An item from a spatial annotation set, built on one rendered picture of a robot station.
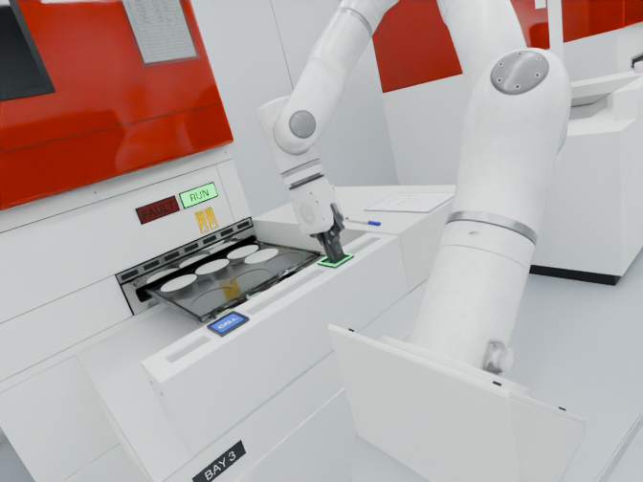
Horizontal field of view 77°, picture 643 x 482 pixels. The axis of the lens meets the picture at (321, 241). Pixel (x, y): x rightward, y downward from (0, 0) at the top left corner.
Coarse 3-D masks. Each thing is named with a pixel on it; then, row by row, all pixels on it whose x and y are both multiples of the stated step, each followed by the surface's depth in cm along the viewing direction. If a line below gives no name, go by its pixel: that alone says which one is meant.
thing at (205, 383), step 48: (384, 240) 88; (288, 288) 78; (336, 288) 78; (384, 288) 88; (192, 336) 69; (240, 336) 66; (288, 336) 72; (192, 384) 61; (240, 384) 66; (192, 432) 62
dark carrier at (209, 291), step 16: (224, 256) 127; (288, 256) 112; (304, 256) 109; (192, 272) 120; (224, 272) 114; (240, 272) 110; (256, 272) 107; (272, 272) 104; (160, 288) 114; (192, 288) 108; (208, 288) 105; (224, 288) 102; (240, 288) 99; (176, 304) 101; (192, 304) 97; (208, 304) 95
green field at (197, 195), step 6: (204, 186) 124; (210, 186) 126; (186, 192) 121; (192, 192) 122; (198, 192) 123; (204, 192) 125; (210, 192) 126; (186, 198) 121; (192, 198) 122; (198, 198) 124; (204, 198) 125; (186, 204) 121; (192, 204) 123
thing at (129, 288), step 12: (252, 228) 135; (228, 240) 130; (240, 240) 133; (192, 252) 124; (204, 252) 125; (168, 264) 119; (180, 264) 121; (144, 276) 115; (156, 276) 117; (132, 288) 113; (132, 300) 113; (144, 300) 116; (156, 300) 117; (132, 312) 115
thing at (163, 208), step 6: (156, 204) 116; (162, 204) 117; (168, 204) 118; (174, 204) 119; (138, 210) 113; (144, 210) 114; (150, 210) 115; (156, 210) 116; (162, 210) 117; (168, 210) 118; (174, 210) 119; (144, 216) 114; (150, 216) 115; (156, 216) 116
